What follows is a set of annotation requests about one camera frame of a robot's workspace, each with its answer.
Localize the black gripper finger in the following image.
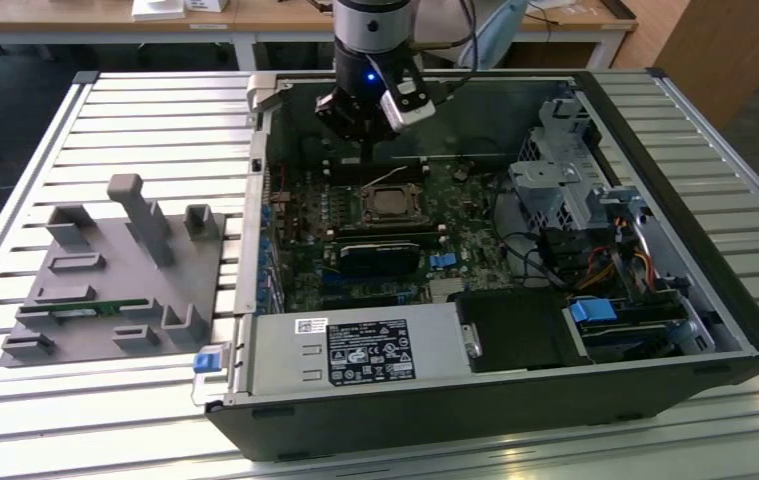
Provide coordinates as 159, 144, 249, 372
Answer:
353, 101, 400, 164
315, 92, 373, 164

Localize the thin wire locking lever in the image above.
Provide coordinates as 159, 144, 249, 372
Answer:
363, 168, 409, 190

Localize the metal socket cover frame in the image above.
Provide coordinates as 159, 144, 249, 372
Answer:
359, 183, 429, 225

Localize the black RAM slot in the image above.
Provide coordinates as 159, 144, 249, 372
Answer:
336, 225, 437, 235
331, 171, 424, 184
337, 233, 439, 244
328, 159, 420, 173

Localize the CPU socket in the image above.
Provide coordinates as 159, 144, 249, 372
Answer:
357, 183, 431, 225

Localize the pale blue teach pendant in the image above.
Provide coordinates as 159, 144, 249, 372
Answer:
471, 0, 528, 71

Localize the black graphics card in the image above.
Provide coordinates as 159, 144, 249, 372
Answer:
335, 241, 424, 279

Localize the green motherboard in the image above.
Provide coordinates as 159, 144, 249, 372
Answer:
261, 159, 527, 314

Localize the silver metal drive cage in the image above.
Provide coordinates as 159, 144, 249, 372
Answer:
507, 97, 631, 234

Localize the silver chipset heatsink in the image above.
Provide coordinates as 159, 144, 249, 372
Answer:
428, 279, 471, 301

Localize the black plastic shroud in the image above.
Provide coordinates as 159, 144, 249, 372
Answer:
451, 288, 591, 375

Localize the grey parts rack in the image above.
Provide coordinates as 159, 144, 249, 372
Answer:
1, 172, 231, 369

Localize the silver power supply unit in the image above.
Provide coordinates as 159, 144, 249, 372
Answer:
244, 302, 480, 396

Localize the blue disk carrier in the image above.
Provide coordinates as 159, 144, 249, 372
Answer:
568, 297, 620, 326

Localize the green RAM stick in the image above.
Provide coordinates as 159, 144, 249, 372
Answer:
50, 298, 151, 317

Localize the wooden cabinet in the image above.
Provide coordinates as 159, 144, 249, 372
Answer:
611, 0, 759, 131

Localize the black PC case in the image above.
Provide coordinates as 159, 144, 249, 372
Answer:
201, 67, 759, 464

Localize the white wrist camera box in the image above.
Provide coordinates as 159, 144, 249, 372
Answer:
376, 74, 437, 134

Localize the brown wrist cable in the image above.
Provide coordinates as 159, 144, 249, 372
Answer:
411, 38, 471, 51

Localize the multicolour power wire bundle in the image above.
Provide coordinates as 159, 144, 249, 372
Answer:
584, 247, 660, 291

